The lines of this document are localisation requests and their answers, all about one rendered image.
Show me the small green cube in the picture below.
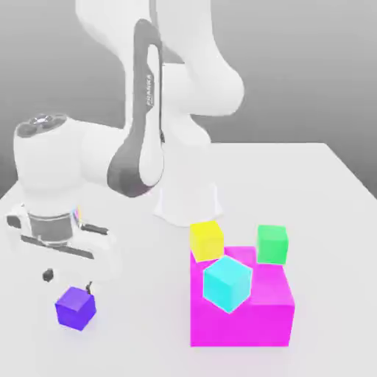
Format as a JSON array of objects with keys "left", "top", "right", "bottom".
[{"left": 256, "top": 224, "right": 289, "bottom": 265}]

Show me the small yellow cube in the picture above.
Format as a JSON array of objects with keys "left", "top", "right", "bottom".
[{"left": 188, "top": 219, "right": 225, "bottom": 263}]

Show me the small purple cube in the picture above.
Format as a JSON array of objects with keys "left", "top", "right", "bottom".
[{"left": 54, "top": 286, "right": 97, "bottom": 332}]

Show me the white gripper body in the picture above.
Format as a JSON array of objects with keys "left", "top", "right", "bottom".
[{"left": 17, "top": 230, "right": 124, "bottom": 286}]

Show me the large magenta box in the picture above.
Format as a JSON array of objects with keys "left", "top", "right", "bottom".
[{"left": 189, "top": 245, "right": 296, "bottom": 348}]

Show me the small cyan cube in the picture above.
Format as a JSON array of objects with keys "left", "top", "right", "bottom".
[{"left": 202, "top": 255, "right": 253, "bottom": 314}]

